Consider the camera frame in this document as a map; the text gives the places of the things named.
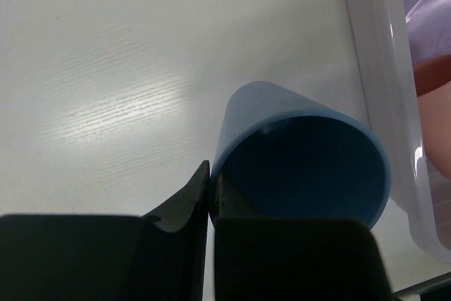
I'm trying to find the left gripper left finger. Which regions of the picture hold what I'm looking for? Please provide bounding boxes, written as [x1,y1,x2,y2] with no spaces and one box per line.
[1,161,210,300]

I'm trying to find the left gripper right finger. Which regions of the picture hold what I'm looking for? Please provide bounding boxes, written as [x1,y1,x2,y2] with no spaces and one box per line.
[210,171,393,300]

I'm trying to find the blue cup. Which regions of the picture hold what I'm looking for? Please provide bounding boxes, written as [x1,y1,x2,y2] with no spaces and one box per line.
[211,81,391,228]

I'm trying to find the red cup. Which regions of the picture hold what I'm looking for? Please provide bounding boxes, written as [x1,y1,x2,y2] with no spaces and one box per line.
[414,54,450,179]

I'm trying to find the purple plate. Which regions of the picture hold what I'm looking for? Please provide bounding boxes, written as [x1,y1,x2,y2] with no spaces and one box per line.
[403,0,450,65]

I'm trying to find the clear plastic bin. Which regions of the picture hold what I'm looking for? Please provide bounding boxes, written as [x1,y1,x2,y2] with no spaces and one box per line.
[346,0,450,263]

